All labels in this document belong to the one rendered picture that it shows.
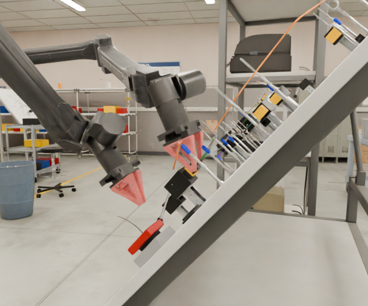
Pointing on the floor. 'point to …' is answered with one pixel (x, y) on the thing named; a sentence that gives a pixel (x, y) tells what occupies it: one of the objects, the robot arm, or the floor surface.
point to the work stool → (52, 172)
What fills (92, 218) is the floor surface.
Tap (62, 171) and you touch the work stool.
